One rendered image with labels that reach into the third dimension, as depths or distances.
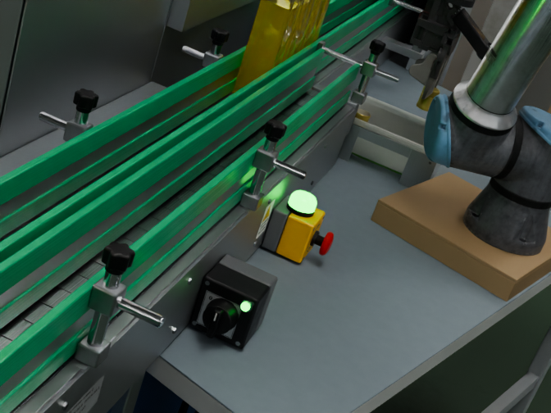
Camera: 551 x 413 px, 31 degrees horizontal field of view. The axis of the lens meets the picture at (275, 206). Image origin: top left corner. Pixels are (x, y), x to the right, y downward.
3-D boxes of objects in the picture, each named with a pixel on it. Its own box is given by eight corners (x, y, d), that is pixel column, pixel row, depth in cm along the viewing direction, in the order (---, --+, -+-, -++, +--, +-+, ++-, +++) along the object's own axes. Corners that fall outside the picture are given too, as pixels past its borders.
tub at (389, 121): (344, 126, 217) (357, 90, 213) (440, 167, 213) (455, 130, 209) (322, 149, 201) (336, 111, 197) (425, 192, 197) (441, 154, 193)
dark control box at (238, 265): (209, 302, 139) (226, 252, 135) (261, 326, 137) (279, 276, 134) (186, 329, 131) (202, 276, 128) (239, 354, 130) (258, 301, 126)
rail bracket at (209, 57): (176, 88, 172) (196, 15, 166) (211, 103, 170) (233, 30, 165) (166, 93, 168) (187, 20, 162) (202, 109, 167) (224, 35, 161)
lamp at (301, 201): (291, 199, 159) (297, 183, 157) (316, 211, 158) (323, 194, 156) (282, 209, 155) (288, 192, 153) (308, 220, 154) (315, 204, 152)
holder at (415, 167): (321, 120, 218) (333, 87, 214) (439, 169, 213) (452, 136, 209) (298, 141, 202) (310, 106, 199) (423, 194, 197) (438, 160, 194)
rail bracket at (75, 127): (37, 165, 132) (57, 72, 126) (82, 184, 131) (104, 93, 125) (20, 174, 128) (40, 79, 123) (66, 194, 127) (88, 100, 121)
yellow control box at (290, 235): (273, 233, 163) (287, 194, 160) (314, 251, 162) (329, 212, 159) (259, 248, 157) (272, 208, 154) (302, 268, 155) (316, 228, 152)
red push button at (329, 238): (318, 221, 158) (338, 230, 157) (311, 242, 160) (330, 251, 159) (311, 230, 154) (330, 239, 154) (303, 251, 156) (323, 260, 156)
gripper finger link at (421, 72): (401, 89, 200) (419, 47, 198) (429, 101, 199) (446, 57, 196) (398, 91, 197) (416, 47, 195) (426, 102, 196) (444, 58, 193)
